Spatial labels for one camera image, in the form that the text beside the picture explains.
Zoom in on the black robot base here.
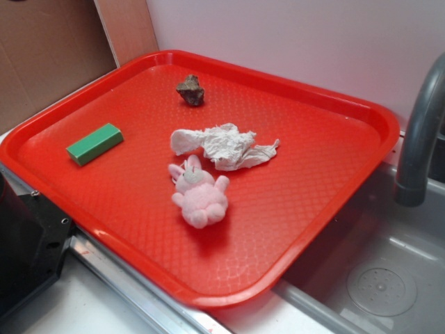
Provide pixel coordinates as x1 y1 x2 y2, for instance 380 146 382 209
1 176 74 320

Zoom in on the brown rock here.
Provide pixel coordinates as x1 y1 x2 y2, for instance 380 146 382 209
176 74 205 106

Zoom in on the red plastic tray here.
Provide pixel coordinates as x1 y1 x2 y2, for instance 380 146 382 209
1 51 399 308

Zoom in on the crumpled white paper towel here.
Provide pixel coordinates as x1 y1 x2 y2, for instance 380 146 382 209
170 123 280 171

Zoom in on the pink plush bunny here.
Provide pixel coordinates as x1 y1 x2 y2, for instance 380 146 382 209
168 154 229 229

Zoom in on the green rectangular block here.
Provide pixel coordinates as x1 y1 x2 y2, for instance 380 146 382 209
66 123 124 166

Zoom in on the grey toy sink basin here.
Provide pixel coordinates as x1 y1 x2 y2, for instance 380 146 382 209
215 167 444 333

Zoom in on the grey toy faucet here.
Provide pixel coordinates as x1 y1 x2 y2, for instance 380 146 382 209
394 55 444 207

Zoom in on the brown cardboard panel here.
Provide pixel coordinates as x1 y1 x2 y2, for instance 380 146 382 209
1 1 158 133

